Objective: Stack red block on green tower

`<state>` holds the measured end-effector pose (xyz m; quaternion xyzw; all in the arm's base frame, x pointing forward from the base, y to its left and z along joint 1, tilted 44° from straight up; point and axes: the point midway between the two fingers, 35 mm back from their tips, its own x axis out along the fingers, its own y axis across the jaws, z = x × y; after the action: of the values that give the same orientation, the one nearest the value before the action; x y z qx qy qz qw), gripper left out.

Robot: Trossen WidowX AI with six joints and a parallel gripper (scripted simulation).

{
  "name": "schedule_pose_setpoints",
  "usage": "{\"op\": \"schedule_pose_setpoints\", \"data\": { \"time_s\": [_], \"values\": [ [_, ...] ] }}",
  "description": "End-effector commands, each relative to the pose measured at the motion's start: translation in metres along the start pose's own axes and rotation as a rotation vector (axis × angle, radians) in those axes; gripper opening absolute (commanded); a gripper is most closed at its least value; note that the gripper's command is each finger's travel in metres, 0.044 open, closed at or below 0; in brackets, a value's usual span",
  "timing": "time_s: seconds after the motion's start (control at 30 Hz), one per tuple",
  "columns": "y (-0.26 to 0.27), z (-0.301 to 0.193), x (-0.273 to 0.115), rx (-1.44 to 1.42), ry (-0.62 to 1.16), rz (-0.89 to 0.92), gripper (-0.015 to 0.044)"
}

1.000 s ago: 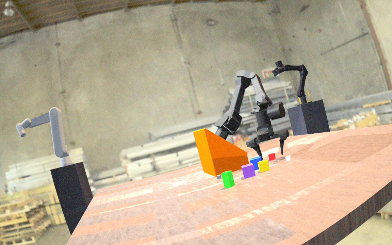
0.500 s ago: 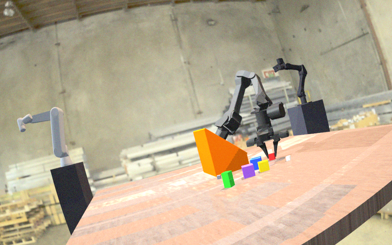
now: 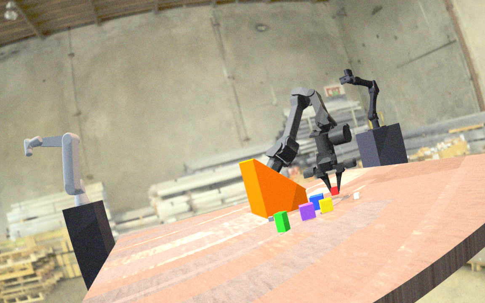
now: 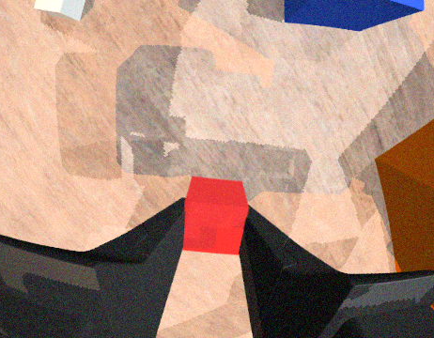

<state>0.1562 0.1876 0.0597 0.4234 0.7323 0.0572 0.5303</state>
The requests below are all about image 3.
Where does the purple block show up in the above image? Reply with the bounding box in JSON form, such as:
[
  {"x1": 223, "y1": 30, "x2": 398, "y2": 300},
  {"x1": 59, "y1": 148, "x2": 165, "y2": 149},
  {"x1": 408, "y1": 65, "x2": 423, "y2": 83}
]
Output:
[{"x1": 299, "y1": 202, "x2": 316, "y2": 221}]

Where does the green block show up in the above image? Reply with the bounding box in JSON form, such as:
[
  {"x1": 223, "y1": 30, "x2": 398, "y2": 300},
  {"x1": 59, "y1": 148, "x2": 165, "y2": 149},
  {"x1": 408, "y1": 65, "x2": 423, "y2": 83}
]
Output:
[
  {"x1": 276, "y1": 220, "x2": 291, "y2": 232},
  {"x1": 274, "y1": 211, "x2": 289, "y2": 224}
]

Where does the yellow block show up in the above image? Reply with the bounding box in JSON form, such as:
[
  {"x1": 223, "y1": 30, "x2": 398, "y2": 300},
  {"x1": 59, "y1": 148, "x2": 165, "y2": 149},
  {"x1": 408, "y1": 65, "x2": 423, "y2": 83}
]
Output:
[{"x1": 319, "y1": 198, "x2": 334, "y2": 213}]

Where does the red block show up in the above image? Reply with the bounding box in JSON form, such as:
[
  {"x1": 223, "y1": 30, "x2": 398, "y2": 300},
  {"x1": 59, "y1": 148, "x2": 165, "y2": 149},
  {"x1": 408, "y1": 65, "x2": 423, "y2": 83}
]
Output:
[{"x1": 330, "y1": 186, "x2": 339, "y2": 196}]

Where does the blue cube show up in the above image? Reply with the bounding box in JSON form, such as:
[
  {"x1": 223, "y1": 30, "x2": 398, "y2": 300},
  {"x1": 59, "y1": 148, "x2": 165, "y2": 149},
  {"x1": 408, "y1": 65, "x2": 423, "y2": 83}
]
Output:
[{"x1": 309, "y1": 193, "x2": 324, "y2": 210}]

